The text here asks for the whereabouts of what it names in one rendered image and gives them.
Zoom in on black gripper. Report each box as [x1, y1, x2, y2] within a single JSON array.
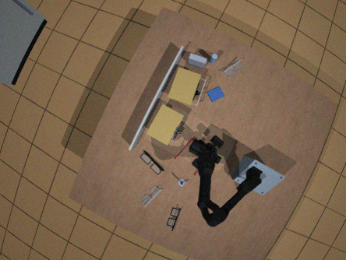
[[192, 135, 224, 170]]

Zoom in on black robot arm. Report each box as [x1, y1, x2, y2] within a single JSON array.
[[189, 139, 263, 227]]

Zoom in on light blue cylinder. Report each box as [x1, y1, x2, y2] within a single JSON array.
[[210, 54, 217, 64]]

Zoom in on light grey flat panel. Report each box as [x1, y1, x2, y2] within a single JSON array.
[[129, 46, 184, 150]]

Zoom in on black rectangular glasses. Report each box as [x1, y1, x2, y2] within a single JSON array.
[[140, 151, 164, 175]]

